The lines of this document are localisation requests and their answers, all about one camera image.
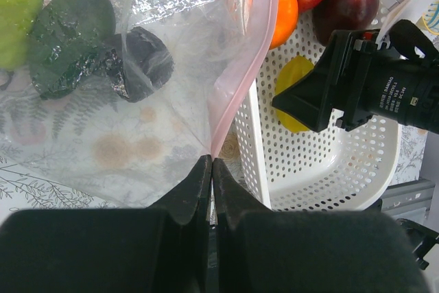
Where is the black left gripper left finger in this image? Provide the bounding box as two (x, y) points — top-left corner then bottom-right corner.
(1, 156), (212, 292)

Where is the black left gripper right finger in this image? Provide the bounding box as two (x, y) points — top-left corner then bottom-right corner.
(213, 159), (428, 292)

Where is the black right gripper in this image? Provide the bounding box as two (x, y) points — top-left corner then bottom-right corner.
(272, 20), (438, 132)

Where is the yellow star fruit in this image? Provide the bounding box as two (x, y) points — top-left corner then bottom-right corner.
(274, 54), (316, 133)

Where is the orange fruit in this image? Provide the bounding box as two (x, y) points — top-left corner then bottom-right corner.
(269, 0), (298, 49)

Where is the dark red apple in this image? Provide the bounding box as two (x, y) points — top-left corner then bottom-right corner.
(311, 0), (380, 46)

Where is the clear zip top bag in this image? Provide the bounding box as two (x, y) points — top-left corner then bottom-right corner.
(1, 0), (278, 209)

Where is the dark purple fruit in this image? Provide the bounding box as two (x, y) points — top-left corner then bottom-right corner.
(103, 27), (174, 103)

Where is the dark green avocado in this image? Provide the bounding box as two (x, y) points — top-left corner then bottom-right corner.
(27, 0), (116, 100)

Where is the green pear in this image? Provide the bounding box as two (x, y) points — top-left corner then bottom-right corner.
(1, 0), (43, 70)

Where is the small patterned bowl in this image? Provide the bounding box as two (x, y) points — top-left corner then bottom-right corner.
(416, 0), (439, 36)

